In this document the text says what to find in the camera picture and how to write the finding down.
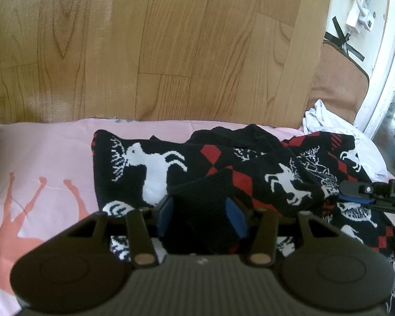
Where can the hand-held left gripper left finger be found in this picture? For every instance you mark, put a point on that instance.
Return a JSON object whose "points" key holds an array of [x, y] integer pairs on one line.
{"points": [[164, 219]]}

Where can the pink printed bed sheet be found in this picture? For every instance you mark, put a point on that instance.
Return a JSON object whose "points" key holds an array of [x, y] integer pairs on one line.
{"points": [[52, 144]]}

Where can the white window frame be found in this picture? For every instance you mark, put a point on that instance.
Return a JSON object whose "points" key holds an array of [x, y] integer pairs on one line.
{"points": [[385, 72]]}

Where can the wooden headboard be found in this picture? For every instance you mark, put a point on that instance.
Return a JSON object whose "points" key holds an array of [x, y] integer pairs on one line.
{"points": [[151, 46]]}

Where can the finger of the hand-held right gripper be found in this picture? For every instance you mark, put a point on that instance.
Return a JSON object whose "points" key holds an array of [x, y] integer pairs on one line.
{"points": [[355, 189]]}

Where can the black red deer-patterned sweater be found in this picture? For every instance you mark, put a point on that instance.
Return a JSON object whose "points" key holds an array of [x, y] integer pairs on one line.
{"points": [[217, 184]]}

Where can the brown perforated cushion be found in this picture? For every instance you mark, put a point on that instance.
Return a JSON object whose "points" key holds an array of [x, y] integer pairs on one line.
{"points": [[342, 85]]}

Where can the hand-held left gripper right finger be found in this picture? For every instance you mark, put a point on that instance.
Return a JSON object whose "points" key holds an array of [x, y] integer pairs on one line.
{"points": [[234, 219]]}

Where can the white power adapter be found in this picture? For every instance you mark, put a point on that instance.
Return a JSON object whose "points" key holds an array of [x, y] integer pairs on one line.
{"points": [[360, 10]]}

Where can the black tape strips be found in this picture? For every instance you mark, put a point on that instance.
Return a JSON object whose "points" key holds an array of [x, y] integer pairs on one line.
{"points": [[345, 39]]}

